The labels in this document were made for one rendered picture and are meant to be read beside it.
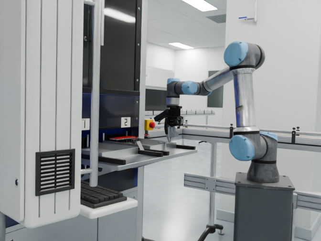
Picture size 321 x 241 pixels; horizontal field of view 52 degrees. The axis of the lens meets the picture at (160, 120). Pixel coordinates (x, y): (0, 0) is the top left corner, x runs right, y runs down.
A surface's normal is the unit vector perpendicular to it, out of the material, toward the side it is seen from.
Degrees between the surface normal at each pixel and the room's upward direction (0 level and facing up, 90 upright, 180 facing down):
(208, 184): 90
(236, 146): 98
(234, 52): 82
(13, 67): 90
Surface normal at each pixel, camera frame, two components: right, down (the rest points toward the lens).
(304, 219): -0.56, 0.03
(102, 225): 0.83, 0.05
